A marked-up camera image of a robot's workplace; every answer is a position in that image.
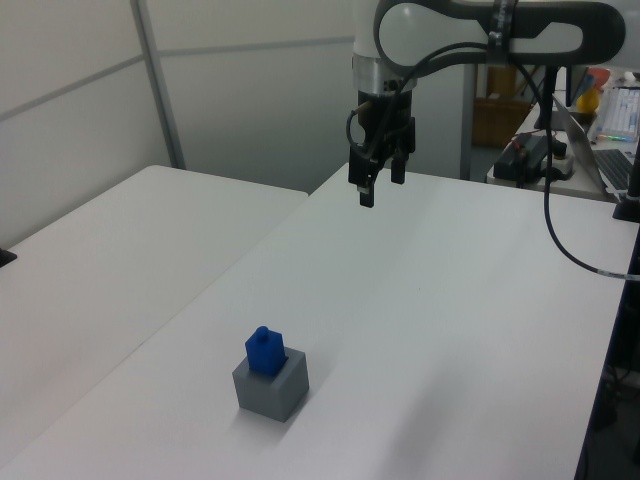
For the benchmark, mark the black power supply box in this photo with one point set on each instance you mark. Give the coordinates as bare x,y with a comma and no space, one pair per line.
520,157

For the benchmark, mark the blue block with knob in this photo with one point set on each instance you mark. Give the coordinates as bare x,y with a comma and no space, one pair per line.
262,352

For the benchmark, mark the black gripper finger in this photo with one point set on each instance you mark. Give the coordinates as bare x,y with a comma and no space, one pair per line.
361,167
398,170

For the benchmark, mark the brown cardboard box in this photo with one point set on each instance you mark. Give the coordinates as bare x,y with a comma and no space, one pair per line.
500,115

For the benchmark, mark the white keyboard box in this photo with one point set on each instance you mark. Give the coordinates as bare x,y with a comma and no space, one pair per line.
622,115

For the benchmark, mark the yellow toy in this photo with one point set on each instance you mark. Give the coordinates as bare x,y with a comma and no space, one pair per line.
588,102

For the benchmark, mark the silver laptop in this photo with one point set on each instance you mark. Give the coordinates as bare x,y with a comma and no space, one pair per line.
580,145

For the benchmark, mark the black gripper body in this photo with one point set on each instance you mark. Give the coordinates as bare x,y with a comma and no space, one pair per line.
387,107

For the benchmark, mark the grey partition post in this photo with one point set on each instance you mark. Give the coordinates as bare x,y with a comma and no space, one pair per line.
160,90

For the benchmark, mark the white side table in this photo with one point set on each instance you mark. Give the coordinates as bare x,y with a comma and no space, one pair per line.
100,260

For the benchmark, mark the grey hollow cuboid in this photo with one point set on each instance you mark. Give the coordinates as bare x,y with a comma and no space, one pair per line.
272,395

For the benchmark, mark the orange object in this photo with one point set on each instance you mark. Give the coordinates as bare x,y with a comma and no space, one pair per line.
598,79

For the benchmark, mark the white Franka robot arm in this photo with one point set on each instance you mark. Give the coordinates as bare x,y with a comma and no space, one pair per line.
425,25

